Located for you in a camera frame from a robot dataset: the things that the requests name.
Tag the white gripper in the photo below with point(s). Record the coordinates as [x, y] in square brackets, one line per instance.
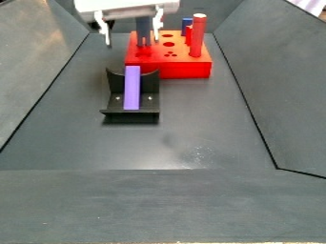
[103, 10]

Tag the purple rectangular block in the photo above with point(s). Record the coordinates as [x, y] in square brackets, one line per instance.
[131, 100]

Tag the red shape-sorting board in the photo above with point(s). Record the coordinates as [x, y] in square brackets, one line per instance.
[168, 57]

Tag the black fixture stand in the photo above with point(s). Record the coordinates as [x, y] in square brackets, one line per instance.
[147, 113]

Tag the dark blue short peg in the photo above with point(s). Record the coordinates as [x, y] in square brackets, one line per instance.
[185, 25]

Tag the red star peg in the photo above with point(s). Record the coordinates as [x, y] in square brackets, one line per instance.
[188, 35]

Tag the red hexagonal tall peg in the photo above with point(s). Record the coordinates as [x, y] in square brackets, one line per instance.
[197, 34]

